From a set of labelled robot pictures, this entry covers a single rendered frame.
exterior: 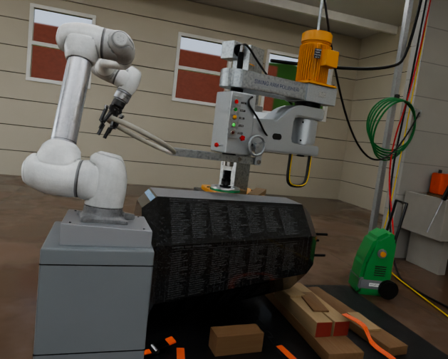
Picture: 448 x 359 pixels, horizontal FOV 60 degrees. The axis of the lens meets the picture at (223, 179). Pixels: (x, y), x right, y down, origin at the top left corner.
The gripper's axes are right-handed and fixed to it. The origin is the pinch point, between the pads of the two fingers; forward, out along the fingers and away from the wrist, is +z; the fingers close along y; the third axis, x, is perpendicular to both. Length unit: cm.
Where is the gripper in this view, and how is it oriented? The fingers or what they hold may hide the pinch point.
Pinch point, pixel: (103, 131)
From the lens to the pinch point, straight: 238.4
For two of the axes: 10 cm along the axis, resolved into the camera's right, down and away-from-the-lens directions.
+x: -6.7, -2.6, 6.9
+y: 6.0, 3.6, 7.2
